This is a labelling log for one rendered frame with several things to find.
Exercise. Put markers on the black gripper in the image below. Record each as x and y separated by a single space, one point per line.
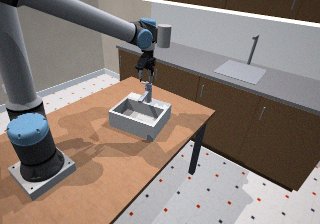
149 65

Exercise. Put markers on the grey mixer tap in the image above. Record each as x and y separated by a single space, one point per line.
147 95

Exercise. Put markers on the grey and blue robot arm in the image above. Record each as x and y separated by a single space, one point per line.
28 129

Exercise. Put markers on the grey square sink basin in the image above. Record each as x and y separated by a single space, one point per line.
145 120

